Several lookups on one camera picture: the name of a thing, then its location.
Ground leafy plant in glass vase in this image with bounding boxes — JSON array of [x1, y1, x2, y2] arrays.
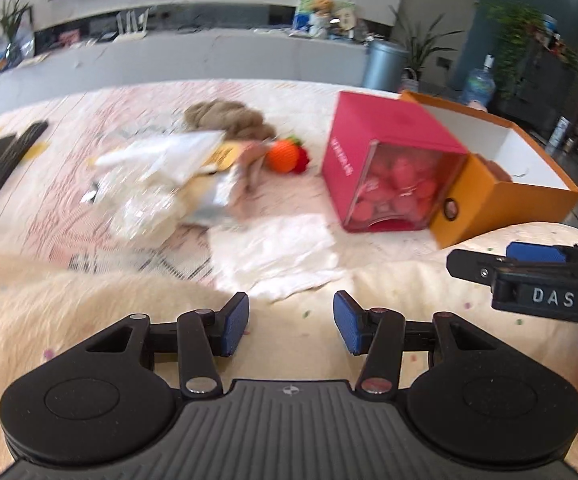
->
[[0, 0, 37, 68]]

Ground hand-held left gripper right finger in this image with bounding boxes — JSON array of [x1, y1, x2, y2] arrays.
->
[[333, 290, 500, 395]]

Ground grey trash can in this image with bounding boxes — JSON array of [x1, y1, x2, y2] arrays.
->
[[361, 39, 410, 92]]

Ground orange cardboard box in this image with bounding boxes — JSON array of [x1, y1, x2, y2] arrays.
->
[[400, 91, 578, 251]]

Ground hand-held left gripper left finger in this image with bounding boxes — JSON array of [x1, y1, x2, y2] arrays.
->
[[84, 291, 250, 400]]

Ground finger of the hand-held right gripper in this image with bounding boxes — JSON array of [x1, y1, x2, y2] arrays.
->
[[446, 249, 524, 283], [506, 241, 577, 265]]

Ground brown plush cloth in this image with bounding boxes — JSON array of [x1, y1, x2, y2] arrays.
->
[[184, 101, 277, 142]]

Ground cream face figure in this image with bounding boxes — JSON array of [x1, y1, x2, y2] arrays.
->
[[334, 2, 360, 37]]

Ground yellow packet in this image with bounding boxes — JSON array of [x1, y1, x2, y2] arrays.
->
[[204, 141, 247, 177]]

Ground white cloth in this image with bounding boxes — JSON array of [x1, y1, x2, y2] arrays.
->
[[208, 214, 346, 302]]

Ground orange and red crochet toy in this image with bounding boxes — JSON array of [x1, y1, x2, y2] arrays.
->
[[267, 134, 312, 176]]

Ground cream fluffy blanket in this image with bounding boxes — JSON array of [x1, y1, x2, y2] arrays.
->
[[0, 220, 578, 480]]

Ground green potted plant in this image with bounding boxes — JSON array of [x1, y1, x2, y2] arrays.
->
[[389, 7, 462, 93]]

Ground dark cabinet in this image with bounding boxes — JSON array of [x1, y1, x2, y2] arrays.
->
[[519, 40, 578, 136]]

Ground red box with clear window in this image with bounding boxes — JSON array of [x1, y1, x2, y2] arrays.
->
[[321, 91, 470, 233]]

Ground white low cabinet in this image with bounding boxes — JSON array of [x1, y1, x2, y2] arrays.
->
[[0, 25, 370, 126]]

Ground lace patterned bedspread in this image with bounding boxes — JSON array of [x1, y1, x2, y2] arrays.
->
[[0, 79, 578, 311]]

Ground hanging green plant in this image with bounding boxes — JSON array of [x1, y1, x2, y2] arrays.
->
[[484, 0, 578, 101]]

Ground green blue picture box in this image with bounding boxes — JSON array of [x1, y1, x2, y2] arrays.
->
[[293, 0, 320, 36]]

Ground large water bottle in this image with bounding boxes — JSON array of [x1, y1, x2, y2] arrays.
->
[[461, 55, 497, 108]]

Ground white router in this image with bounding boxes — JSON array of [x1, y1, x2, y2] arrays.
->
[[114, 10, 148, 42]]

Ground crinkled clear plastic bag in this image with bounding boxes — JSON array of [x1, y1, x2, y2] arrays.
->
[[106, 180, 190, 248]]

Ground silver plastic bag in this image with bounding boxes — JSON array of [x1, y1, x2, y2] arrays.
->
[[186, 170, 242, 226]]

